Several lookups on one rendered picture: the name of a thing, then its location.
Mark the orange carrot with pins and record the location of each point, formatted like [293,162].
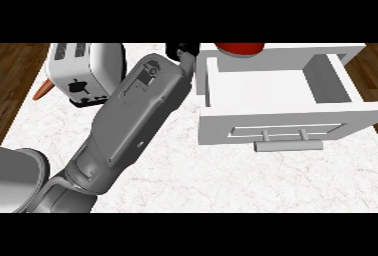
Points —
[42,90]

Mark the white drawer cabinet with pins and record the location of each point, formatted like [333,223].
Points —
[296,55]

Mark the white toaster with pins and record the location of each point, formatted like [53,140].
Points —
[84,71]

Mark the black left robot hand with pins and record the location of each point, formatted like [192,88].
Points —
[183,53]

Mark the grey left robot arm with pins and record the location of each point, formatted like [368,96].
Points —
[133,113]

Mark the white drawer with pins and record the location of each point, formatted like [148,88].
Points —
[281,106]

